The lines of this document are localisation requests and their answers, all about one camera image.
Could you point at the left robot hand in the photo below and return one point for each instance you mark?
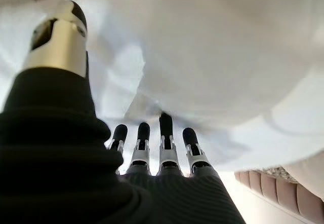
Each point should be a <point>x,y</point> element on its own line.
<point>63,158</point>

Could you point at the white duvet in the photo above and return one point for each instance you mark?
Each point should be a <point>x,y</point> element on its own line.
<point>215,56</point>

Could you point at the beige padded headboard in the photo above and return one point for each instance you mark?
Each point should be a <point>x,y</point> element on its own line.
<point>286,198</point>

